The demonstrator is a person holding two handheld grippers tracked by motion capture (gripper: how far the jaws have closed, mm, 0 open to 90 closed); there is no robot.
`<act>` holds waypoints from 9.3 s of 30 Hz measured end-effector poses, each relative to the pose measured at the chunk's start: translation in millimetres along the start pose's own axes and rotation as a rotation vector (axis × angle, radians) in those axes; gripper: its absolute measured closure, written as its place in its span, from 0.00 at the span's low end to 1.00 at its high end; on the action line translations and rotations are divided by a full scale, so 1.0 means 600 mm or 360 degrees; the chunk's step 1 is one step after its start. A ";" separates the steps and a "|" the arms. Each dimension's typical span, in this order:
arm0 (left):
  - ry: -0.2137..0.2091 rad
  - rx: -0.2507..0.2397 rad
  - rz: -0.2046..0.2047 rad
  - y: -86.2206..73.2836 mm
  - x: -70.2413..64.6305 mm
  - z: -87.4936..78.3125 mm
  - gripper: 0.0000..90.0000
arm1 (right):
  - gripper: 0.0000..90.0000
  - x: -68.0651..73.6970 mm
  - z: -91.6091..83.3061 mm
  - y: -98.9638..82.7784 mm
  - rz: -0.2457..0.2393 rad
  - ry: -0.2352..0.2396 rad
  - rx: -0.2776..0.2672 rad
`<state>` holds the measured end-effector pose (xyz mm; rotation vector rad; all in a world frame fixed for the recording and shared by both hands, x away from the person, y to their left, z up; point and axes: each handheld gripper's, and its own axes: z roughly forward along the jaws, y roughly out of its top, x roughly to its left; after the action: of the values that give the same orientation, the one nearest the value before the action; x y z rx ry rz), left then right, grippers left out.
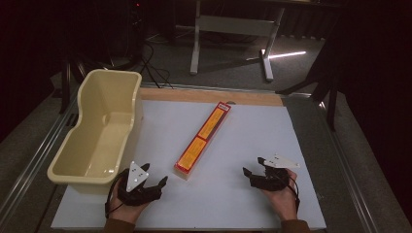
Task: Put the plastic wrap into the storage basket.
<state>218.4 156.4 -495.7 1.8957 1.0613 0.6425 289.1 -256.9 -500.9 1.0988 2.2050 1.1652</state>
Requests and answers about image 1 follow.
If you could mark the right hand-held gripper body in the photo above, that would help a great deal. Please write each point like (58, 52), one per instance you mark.
(275, 176)

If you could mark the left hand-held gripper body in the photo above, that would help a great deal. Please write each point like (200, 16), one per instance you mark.
(136, 184)

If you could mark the long red and yellow box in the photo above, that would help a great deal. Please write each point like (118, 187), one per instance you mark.
(203, 140)

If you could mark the cream plastic tub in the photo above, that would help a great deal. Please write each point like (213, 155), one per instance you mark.
(97, 136)

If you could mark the person's left hand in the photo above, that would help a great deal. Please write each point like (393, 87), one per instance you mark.
(124, 205)

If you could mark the person's right hand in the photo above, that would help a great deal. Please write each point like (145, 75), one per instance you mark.
(283, 200)

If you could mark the black tripod stand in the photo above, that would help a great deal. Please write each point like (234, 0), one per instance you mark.
(69, 81)

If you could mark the white metal table frame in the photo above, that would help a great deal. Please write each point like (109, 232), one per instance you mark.
(233, 32)

